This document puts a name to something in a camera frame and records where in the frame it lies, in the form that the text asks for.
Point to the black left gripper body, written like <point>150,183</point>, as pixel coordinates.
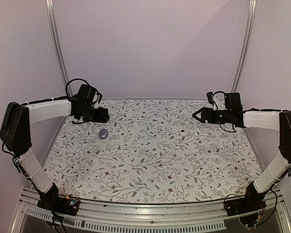
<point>102,117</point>

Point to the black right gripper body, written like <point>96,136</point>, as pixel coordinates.
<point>212,119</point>

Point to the purple earbud charging case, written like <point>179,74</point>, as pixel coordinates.
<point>103,134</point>

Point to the white earbud charging case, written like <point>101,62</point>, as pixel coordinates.
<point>182,132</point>

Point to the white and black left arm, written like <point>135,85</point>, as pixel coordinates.
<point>21,119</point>

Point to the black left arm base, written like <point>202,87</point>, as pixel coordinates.
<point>51,200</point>

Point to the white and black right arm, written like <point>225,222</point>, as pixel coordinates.
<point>273,120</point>

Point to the floral patterned table mat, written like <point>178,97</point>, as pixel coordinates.
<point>145,160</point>

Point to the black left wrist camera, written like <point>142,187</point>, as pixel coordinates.
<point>97,98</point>

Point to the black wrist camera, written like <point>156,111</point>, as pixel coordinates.
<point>212,99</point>
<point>97,98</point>

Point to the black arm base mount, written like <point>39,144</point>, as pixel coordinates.
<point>252,201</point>

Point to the aluminium frame rail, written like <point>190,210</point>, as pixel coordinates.
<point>108,217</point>

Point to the right aluminium corner post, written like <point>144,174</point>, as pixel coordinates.
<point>250,19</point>

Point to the aluminium corner post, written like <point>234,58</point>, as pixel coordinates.
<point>56,40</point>
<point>250,19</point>

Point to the left aluminium corner post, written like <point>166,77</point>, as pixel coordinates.
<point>56,40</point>

